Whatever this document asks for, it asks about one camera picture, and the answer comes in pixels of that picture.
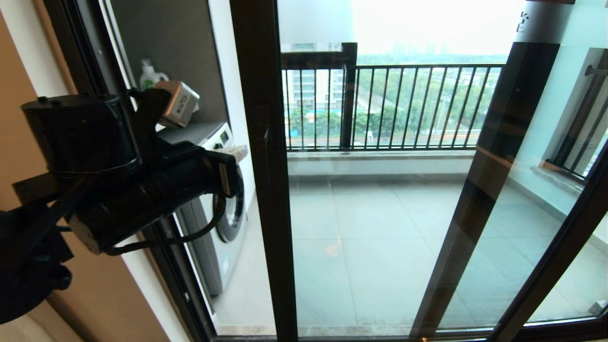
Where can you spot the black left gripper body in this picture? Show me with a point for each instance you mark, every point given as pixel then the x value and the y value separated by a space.
pixel 180 175

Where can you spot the dark framed sliding glass door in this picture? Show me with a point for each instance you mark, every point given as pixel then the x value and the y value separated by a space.
pixel 266 237

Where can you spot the grey stone balcony sill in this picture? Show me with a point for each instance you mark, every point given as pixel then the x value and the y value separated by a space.
pixel 380 156

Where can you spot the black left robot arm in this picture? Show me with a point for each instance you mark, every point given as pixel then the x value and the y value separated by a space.
pixel 28 275

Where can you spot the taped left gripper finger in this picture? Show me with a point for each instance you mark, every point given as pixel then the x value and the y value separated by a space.
pixel 236 153

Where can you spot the black balcony railing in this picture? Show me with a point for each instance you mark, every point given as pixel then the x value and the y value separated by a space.
pixel 427 67

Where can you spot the dark balcony window frame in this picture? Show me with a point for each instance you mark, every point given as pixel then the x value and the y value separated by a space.
pixel 349 104

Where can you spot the white detergent bottle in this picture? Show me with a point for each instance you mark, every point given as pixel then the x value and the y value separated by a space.
pixel 148 78

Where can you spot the silver front-load washing machine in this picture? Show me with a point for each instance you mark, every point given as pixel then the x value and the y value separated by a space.
pixel 213 266

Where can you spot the dark outer door frame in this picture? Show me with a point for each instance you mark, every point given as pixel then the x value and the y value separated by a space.
pixel 80 47

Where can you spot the grey stone side sill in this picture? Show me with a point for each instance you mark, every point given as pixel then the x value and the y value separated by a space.
pixel 553 183

